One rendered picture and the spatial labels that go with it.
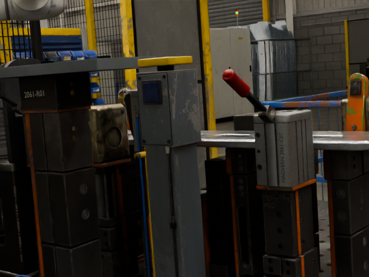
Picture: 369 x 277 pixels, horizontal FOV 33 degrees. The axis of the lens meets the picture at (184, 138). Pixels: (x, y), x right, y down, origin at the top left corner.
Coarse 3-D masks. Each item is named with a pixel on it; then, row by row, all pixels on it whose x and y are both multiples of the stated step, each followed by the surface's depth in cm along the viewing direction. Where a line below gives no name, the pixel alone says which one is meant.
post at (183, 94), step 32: (160, 96) 91; (192, 96) 94; (160, 128) 92; (192, 128) 94; (160, 160) 94; (192, 160) 95; (160, 192) 95; (192, 192) 95; (160, 224) 95; (192, 224) 96; (160, 256) 96; (192, 256) 96
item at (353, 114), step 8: (352, 80) 126; (360, 80) 124; (368, 80) 126; (352, 88) 125; (360, 88) 124; (352, 96) 126; (360, 96) 125; (352, 104) 126; (360, 104) 124; (352, 112) 125; (360, 112) 124; (352, 120) 125; (360, 120) 124; (352, 128) 124; (360, 128) 124
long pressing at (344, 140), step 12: (204, 132) 138; (216, 132) 136; (228, 132) 135; (240, 132) 133; (252, 132) 131; (312, 132) 123; (324, 132) 122; (336, 132) 120; (348, 132) 119; (360, 132) 118; (132, 144) 134; (204, 144) 122; (216, 144) 120; (228, 144) 119; (240, 144) 117; (252, 144) 115; (324, 144) 106; (336, 144) 105; (348, 144) 104; (360, 144) 103
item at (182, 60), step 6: (138, 60) 94; (144, 60) 93; (150, 60) 92; (156, 60) 92; (162, 60) 91; (168, 60) 91; (174, 60) 92; (180, 60) 93; (186, 60) 94; (138, 66) 94; (144, 66) 93; (150, 66) 93; (156, 66) 94; (162, 66) 93; (168, 66) 93
